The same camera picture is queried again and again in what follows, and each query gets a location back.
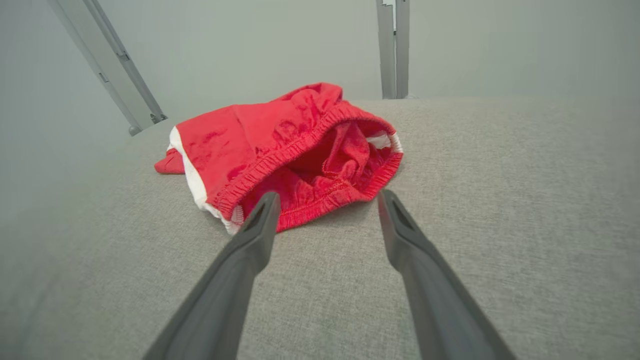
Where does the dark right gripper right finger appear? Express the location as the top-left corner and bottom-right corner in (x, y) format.
(378, 189), (516, 360)

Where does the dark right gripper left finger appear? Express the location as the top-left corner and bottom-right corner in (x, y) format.
(142, 191), (282, 360)

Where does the red shorts white trim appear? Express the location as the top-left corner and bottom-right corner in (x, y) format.
(154, 82), (404, 236)

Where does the grey metal frame post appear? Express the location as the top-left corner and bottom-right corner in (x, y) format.
(47, 0), (169, 137)
(376, 0), (412, 100)

